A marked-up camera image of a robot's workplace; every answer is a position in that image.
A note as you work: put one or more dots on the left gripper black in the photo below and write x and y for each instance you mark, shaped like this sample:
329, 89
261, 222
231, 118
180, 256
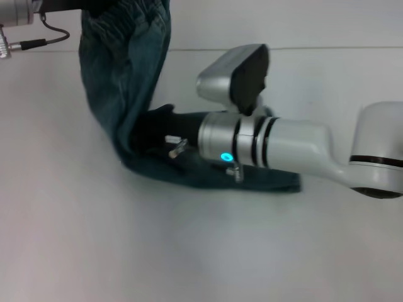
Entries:
60, 5

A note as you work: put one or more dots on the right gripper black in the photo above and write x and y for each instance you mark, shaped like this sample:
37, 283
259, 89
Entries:
157, 126

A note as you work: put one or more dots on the blue denim shorts with embroidery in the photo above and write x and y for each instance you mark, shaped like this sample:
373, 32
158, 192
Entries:
119, 81

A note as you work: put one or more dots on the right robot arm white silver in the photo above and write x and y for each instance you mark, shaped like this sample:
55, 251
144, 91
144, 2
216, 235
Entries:
299, 141

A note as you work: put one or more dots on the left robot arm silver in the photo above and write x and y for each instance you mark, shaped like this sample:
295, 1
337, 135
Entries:
15, 11

